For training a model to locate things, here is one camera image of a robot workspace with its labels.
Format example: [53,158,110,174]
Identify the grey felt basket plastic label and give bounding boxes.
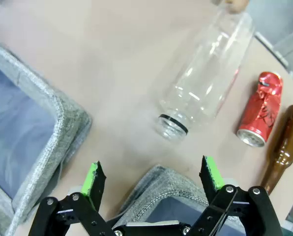
[0,39,93,236]

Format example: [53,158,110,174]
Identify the clear wide-mouth plastic bottle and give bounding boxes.
[157,4,257,148]

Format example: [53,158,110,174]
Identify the grey felt basket can label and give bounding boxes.
[107,164,248,236]

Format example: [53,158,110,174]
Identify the crushed red soda can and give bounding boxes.
[236,71,284,148]

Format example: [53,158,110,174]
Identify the brown glass bottle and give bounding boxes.
[259,104,293,196]

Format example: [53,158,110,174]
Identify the person's right hand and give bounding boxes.
[220,0,249,14]

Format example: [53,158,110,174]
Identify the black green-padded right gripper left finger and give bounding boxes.
[28,161,117,236]

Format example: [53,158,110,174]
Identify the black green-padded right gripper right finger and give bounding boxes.
[189,155,284,236]

